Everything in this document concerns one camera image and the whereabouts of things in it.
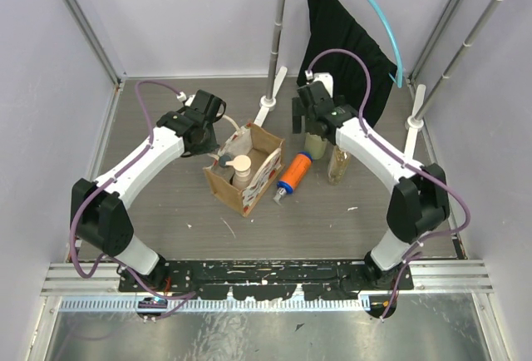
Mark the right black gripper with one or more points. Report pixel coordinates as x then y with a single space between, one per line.
297 111

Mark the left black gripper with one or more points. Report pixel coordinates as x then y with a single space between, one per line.
212 140

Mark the cream round cap bottle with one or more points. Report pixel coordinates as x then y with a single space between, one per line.
315 146

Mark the orange bottle blue cap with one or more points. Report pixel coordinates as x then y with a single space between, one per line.
292 177

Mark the clear amber liquid bottle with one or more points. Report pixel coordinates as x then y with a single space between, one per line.
337 165

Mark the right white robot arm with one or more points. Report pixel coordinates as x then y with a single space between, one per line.
418 203

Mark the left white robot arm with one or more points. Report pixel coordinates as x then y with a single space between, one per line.
99 208

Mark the beige pump dispenser bottle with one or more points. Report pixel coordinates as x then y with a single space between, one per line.
242 171

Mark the black hanging cloth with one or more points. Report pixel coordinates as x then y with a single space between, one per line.
333 27

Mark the blue clothes hanger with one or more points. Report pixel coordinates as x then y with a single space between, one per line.
398 77

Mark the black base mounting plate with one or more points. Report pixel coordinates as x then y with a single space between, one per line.
270 279

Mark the silver clothes rack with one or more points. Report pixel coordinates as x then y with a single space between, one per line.
480 118

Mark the aluminium frame rail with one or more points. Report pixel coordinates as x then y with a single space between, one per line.
436 275

